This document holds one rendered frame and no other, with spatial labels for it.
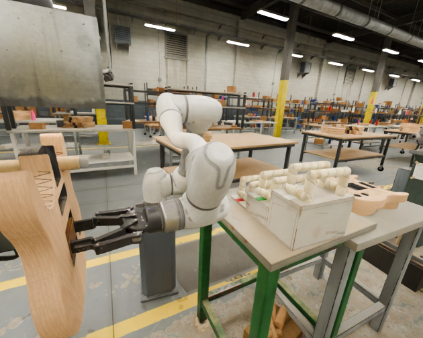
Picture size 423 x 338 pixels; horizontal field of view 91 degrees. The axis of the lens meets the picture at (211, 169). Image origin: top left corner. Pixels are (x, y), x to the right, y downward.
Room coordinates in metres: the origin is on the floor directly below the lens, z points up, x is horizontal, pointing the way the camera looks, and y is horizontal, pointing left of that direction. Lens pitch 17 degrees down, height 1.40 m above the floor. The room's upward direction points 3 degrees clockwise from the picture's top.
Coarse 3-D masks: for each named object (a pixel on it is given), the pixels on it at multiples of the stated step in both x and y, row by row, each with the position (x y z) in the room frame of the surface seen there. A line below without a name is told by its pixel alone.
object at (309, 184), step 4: (308, 176) 0.64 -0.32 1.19; (312, 176) 0.63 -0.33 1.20; (308, 180) 0.64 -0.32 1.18; (312, 180) 0.63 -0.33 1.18; (304, 184) 0.65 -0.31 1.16; (308, 184) 0.63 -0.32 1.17; (312, 184) 0.63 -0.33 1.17; (304, 188) 0.64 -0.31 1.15; (308, 188) 0.63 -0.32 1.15; (312, 188) 0.63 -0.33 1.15; (308, 192) 0.63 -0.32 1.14; (312, 192) 0.63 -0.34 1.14; (312, 196) 0.64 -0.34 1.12; (308, 200) 0.63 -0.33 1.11
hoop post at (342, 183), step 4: (340, 176) 0.71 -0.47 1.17; (344, 176) 0.70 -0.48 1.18; (348, 176) 0.70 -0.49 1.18; (340, 180) 0.71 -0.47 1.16; (344, 180) 0.70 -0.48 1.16; (340, 184) 0.70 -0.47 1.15; (344, 184) 0.70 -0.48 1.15; (336, 188) 0.72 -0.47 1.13; (340, 188) 0.70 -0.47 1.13; (344, 188) 0.70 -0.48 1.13; (336, 192) 0.71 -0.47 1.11; (340, 192) 0.70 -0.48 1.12; (344, 192) 0.70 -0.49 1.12
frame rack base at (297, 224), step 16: (272, 192) 0.73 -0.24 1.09; (320, 192) 0.73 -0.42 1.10; (272, 208) 0.72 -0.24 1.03; (288, 208) 0.65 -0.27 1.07; (304, 208) 0.61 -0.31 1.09; (320, 208) 0.64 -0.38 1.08; (336, 208) 0.67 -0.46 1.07; (272, 224) 0.71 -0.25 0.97; (288, 224) 0.64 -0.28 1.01; (304, 224) 0.62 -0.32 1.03; (320, 224) 0.65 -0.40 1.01; (336, 224) 0.68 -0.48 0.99; (288, 240) 0.62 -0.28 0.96; (304, 240) 0.62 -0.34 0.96; (320, 240) 0.66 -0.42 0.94
